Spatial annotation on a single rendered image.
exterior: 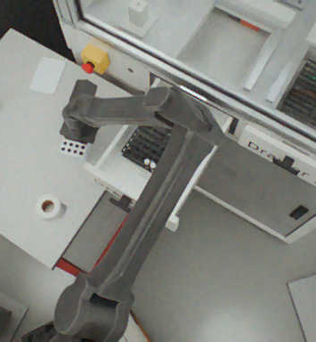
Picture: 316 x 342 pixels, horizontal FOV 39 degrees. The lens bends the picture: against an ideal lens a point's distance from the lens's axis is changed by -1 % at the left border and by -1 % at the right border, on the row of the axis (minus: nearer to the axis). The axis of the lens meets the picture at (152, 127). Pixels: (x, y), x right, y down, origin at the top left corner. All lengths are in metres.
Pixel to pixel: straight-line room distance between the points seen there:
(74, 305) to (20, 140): 0.79
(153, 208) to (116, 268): 0.11
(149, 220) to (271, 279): 1.42
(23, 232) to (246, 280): 1.08
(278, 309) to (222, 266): 0.29
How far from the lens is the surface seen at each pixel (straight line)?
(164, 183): 0.72
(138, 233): 0.74
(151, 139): 1.24
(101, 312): 0.78
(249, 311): 2.08
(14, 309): 2.13
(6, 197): 1.41
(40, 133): 1.45
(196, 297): 2.06
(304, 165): 1.26
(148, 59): 1.25
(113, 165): 1.29
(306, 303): 2.11
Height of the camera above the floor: 2.05
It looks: 66 degrees down
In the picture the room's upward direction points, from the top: 3 degrees counter-clockwise
